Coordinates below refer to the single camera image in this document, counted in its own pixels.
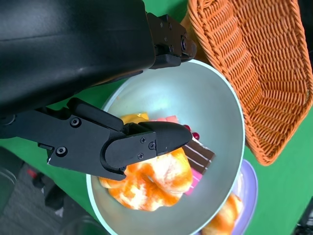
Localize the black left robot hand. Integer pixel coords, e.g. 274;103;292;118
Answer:
0;0;198;182

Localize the yellow cake slice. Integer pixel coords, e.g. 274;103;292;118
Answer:
120;112;150;125

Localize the salmon pink cake slice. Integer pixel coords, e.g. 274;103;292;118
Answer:
149;115;180;124

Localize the pale green bowl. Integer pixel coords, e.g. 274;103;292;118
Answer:
86;60;246;235

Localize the orange glazed ring bread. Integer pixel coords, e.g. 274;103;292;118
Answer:
99;146;194;211
201;193;244;235

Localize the brown chocolate cake slice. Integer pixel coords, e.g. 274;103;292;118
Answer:
182;136;216;176

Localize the bright pink cake slice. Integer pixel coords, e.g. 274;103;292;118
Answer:
184;167;203;196

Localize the orange wicker basket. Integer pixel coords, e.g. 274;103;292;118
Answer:
180;0;313;166

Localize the lilac plate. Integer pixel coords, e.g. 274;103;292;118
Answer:
193;159;259;235

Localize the green table cloth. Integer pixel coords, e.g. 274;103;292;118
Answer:
0;0;313;235

